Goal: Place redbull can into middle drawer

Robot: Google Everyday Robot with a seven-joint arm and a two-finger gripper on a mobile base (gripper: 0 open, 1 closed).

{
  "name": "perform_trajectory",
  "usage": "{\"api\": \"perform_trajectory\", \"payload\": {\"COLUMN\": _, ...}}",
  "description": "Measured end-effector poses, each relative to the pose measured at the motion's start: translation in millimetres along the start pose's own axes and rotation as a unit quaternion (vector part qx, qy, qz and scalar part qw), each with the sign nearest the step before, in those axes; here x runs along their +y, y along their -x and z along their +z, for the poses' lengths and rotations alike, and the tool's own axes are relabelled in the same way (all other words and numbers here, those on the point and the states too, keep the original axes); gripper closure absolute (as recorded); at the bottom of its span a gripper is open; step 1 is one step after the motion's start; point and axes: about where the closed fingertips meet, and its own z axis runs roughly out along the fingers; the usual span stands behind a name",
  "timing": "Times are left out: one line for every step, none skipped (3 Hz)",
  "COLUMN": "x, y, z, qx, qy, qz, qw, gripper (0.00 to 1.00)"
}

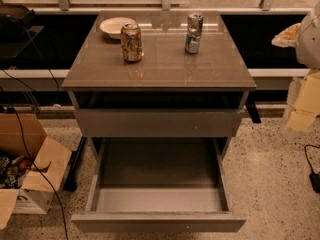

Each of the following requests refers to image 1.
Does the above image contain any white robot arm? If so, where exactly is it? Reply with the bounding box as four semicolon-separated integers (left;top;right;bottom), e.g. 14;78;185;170
271;2;320;132

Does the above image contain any open cardboard box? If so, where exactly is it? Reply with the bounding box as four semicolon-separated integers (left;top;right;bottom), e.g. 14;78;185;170
0;113;71;229

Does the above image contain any silver blue redbull can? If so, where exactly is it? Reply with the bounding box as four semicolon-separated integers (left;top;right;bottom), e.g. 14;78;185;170
185;12;204;54

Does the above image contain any black power adapter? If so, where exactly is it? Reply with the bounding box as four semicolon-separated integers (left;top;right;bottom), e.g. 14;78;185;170
304;144;320;193

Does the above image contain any black cable on floor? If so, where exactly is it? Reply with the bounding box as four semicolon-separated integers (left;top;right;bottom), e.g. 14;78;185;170
0;69;70;240

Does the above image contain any white ceramic bowl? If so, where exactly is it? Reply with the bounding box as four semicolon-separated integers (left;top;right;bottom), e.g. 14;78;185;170
100;17;135;40

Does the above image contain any dark object on left shelf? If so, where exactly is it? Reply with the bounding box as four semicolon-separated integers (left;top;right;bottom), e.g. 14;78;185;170
0;5;44;61

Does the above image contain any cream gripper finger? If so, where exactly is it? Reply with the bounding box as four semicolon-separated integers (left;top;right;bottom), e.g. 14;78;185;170
271;23;300;48

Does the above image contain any gold patterned soda can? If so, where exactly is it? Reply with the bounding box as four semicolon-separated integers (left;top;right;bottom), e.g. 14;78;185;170
121;22;142;62

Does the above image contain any open grey middle drawer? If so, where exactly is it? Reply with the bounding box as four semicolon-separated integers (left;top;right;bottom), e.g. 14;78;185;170
72;138;246;232

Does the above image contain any grey drawer cabinet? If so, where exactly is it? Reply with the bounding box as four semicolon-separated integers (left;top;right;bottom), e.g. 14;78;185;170
63;11;255;152

